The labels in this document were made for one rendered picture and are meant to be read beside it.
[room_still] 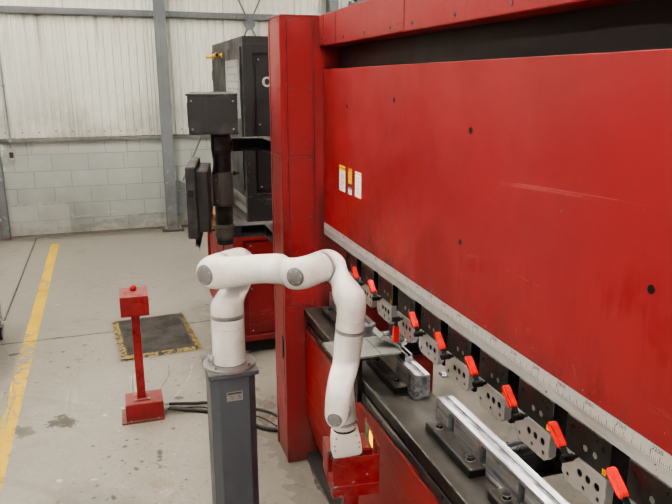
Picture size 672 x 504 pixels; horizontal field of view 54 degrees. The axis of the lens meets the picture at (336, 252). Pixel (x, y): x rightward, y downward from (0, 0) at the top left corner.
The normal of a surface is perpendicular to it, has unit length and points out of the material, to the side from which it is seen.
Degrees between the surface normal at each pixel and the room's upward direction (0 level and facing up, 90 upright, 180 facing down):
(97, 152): 90
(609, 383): 90
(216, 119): 90
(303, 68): 90
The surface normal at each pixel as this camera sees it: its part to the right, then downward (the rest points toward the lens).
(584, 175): -0.95, 0.07
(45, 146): 0.33, 0.24
